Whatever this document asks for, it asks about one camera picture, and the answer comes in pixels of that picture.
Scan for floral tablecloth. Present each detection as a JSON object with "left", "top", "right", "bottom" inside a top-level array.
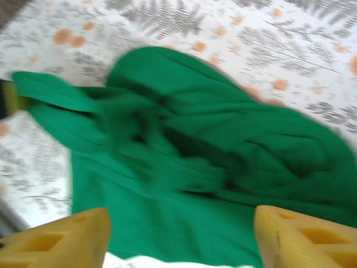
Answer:
[{"left": 0, "top": 0, "right": 357, "bottom": 268}]

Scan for green t-shirt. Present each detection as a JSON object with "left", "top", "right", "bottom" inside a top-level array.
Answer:
[{"left": 11, "top": 46, "right": 357, "bottom": 268}]

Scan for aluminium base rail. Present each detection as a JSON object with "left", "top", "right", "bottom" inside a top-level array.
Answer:
[{"left": 0, "top": 195, "right": 30, "bottom": 238}]

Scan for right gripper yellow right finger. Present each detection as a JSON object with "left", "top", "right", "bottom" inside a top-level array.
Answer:
[{"left": 255, "top": 205, "right": 357, "bottom": 268}]

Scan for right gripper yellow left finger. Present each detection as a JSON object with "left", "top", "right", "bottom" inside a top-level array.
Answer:
[{"left": 0, "top": 207, "right": 112, "bottom": 268}]

